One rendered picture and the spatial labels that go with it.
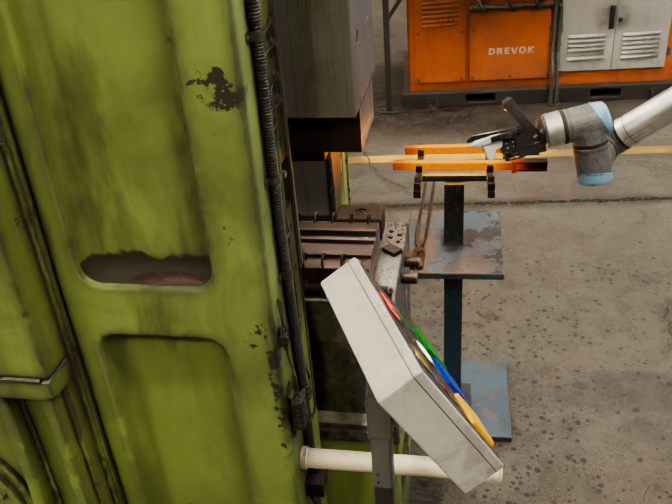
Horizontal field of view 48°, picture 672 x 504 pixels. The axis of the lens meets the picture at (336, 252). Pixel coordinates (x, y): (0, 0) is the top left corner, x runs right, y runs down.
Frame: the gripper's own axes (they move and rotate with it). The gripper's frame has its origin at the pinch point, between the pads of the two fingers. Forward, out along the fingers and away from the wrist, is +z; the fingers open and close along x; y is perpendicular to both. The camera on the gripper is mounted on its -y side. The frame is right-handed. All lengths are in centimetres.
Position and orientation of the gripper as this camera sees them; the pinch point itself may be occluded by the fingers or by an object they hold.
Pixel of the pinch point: (466, 141)
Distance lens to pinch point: 209.0
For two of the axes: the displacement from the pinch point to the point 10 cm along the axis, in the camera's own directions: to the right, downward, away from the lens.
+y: 2.5, 9.5, 2.1
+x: 1.2, -2.4, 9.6
